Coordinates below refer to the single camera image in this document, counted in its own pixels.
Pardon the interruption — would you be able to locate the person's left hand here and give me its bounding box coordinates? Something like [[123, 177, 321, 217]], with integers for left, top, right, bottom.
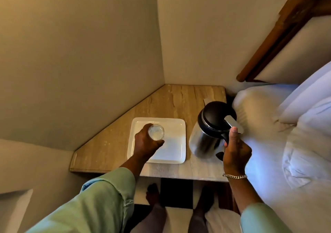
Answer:
[[133, 123, 165, 163]]

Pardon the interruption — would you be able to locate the person's right hand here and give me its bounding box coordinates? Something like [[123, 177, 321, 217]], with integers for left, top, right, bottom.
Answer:
[[223, 126, 252, 175]]

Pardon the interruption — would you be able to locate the clear drinking glass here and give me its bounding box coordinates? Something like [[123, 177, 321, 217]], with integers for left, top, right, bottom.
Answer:
[[148, 124, 165, 141]]

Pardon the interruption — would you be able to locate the black and steel electric kettle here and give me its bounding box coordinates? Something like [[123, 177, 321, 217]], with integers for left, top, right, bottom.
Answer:
[[188, 97, 244, 161]]

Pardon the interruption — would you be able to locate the person's left forearm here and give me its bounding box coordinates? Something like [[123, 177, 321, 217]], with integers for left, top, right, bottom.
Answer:
[[26, 153, 146, 233]]

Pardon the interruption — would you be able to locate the person's right forearm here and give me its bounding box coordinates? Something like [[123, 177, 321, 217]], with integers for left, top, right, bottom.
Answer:
[[223, 173, 293, 233]]

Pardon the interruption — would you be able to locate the white square tray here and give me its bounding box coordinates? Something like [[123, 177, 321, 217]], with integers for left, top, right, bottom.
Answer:
[[126, 117, 187, 164]]

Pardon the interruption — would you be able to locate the white bed sheet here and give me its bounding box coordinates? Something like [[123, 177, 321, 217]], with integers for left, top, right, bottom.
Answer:
[[205, 83, 331, 233]]

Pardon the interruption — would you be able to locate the person's left leg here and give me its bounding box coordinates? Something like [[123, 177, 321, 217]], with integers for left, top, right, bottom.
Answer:
[[131, 183, 168, 233]]

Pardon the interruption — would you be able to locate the person's leg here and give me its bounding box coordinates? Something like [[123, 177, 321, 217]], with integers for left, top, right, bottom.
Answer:
[[187, 186, 215, 233], [131, 183, 168, 233]]

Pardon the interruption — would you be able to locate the white duvet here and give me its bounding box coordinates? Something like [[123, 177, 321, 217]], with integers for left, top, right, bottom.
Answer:
[[281, 96, 331, 190]]

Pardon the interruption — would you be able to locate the person's right leg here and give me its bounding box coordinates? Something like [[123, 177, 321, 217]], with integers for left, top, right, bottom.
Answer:
[[187, 186, 215, 233]]

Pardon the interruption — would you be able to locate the white pillow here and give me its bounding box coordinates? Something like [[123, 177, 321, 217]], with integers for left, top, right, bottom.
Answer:
[[277, 61, 331, 125]]

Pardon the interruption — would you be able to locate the brown wooden headboard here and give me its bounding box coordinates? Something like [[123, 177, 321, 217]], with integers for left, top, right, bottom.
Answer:
[[236, 0, 331, 83]]

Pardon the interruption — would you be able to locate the silver chain bracelet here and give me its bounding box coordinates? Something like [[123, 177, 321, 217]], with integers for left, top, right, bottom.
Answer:
[[222, 173, 248, 180]]

